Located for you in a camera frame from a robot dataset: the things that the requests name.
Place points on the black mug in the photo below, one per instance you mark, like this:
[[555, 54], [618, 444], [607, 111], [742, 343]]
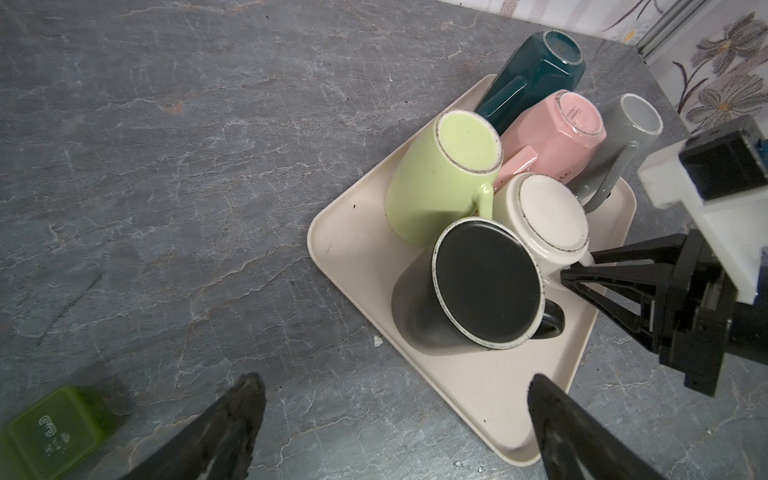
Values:
[[477, 287]]

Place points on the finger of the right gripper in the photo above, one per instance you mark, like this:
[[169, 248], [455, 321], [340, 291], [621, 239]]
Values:
[[634, 286]]

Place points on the light green mug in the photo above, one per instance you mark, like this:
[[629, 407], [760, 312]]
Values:
[[447, 173]]

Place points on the dark green mug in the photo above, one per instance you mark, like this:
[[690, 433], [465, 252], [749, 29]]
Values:
[[546, 62]]

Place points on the green square block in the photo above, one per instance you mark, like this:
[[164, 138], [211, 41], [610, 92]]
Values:
[[52, 436]]

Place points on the pink mug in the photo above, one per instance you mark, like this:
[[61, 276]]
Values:
[[556, 137]]

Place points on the white mug red inside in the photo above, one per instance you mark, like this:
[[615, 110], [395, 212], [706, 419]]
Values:
[[549, 220]]

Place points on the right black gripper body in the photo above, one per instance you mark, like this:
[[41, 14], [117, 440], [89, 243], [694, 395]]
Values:
[[701, 320]]

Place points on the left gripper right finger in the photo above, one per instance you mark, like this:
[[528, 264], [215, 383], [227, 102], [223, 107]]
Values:
[[573, 444]]

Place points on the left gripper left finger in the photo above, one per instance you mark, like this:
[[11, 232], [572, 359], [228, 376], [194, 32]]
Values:
[[218, 444]]

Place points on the grey mug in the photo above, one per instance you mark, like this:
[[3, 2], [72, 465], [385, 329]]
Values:
[[632, 125]]

